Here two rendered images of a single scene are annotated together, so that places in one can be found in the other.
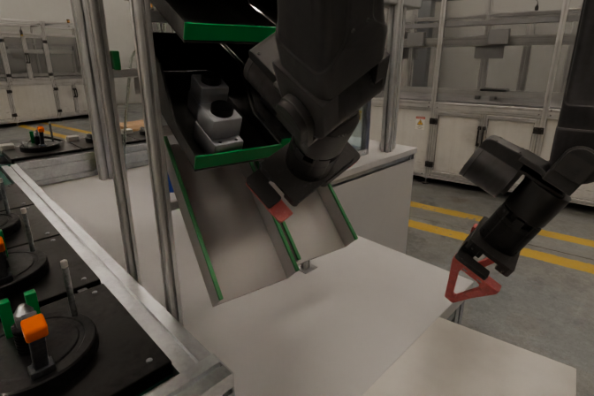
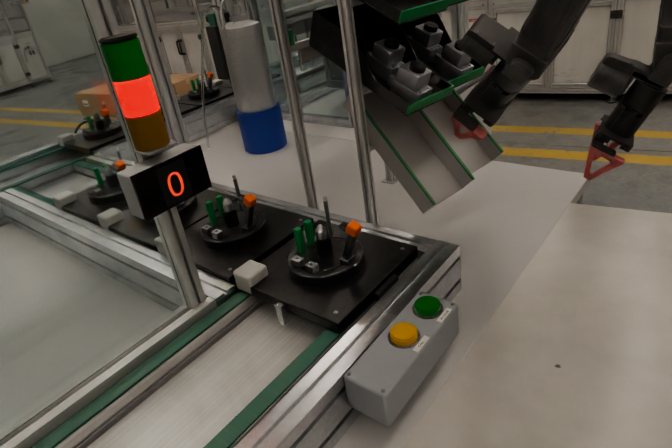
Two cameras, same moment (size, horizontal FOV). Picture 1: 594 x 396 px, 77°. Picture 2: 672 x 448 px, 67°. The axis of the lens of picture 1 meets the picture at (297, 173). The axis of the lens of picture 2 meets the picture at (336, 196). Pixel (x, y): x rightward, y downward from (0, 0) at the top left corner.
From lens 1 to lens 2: 0.53 m
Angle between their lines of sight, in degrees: 10
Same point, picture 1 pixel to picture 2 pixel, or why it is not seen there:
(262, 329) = (438, 235)
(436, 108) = (492, 5)
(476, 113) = not seen: hidden behind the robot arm
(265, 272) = (447, 186)
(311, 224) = (463, 147)
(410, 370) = (561, 237)
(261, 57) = (480, 34)
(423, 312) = (557, 202)
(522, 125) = (597, 11)
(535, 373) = (649, 222)
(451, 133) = not seen: hidden behind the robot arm
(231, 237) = (416, 164)
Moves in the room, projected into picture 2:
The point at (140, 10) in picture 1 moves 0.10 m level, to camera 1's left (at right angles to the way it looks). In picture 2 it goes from (347, 1) to (290, 11)
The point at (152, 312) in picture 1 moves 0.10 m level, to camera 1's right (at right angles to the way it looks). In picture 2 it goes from (373, 228) to (421, 219)
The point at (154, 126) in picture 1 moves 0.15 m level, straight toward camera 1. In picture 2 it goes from (358, 88) to (404, 103)
